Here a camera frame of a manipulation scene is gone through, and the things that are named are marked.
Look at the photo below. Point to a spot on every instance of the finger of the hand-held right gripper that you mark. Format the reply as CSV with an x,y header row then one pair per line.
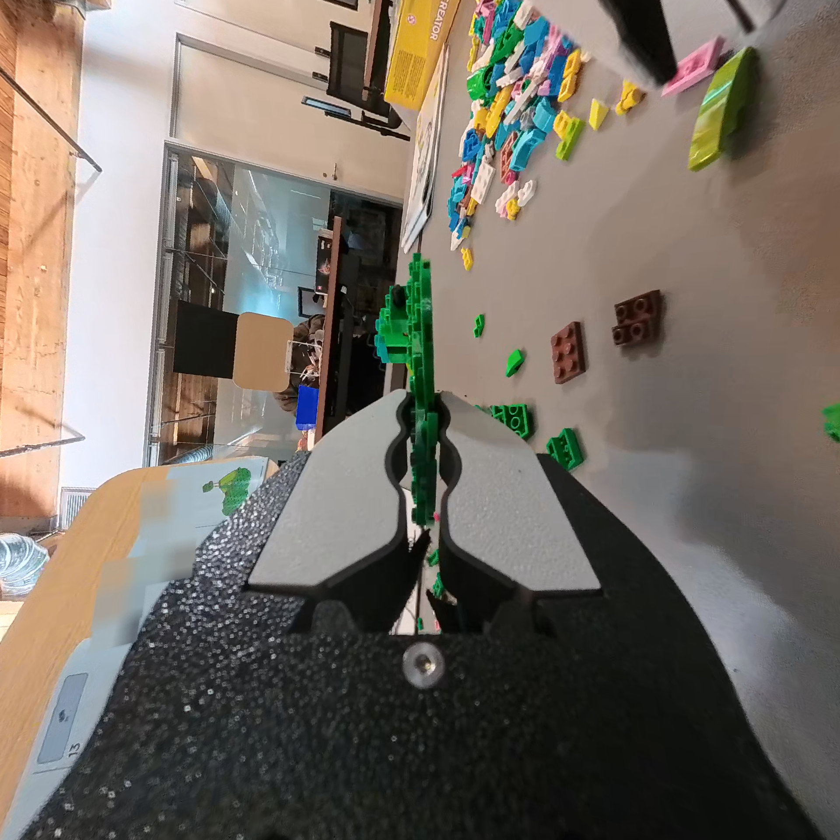
x,y
754,12
646,39

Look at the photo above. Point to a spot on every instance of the metal ceiling pipe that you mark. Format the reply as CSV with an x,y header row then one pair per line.
x,y
39,443

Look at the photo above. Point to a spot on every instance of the brown-topped desk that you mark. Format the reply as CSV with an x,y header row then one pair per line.
x,y
338,328

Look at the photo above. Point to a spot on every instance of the green lego slope piece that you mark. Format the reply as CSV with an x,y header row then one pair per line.
x,y
515,362

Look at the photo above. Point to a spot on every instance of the lime green curved lego slope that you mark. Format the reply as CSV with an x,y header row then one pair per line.
x,y
722,111

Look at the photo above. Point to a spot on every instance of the pile of green lego pieces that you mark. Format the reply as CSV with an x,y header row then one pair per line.
x,y
515,420

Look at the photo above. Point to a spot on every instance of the pink lego plate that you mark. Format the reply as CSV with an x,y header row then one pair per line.
x,y
692,65

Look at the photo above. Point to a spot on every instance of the green lego base plate build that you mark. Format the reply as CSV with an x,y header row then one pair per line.
x,y
420,328

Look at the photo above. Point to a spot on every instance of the blue plastic bin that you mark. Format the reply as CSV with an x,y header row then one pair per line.
x,y
307,408

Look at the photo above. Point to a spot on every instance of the silver ventilation duct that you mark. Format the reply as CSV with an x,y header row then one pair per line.
x,y
23,564

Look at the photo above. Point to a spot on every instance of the white door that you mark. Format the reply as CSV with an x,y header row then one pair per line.
x,y
262,98

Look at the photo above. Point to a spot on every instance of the open lego instruction booklet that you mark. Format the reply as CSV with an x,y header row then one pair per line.
x,y
223,499

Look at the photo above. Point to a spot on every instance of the black lego box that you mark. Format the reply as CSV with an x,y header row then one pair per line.
x,y
323,262

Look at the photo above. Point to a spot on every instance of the brown four-stud lego piece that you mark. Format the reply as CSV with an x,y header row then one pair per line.
x,y
636,318

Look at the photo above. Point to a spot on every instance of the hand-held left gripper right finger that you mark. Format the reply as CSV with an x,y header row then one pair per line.
x,y
518,518

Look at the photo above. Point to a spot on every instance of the closed lego instruction booklet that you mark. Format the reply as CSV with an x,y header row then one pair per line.
x,y
426,151

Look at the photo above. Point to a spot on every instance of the brown flat lego plate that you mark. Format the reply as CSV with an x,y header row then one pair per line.
x,y
569,351

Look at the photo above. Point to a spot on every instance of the wooden board stand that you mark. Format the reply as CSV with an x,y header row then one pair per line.
x,y
65,590
262,351

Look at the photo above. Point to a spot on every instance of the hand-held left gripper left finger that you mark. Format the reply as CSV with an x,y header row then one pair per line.
x,y
328,505

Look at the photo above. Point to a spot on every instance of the pile of pastel lego pieces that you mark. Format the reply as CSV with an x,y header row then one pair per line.
x,y
518,98

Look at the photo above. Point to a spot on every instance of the yellow lego box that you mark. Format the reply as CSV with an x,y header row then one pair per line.
x,y
417,59

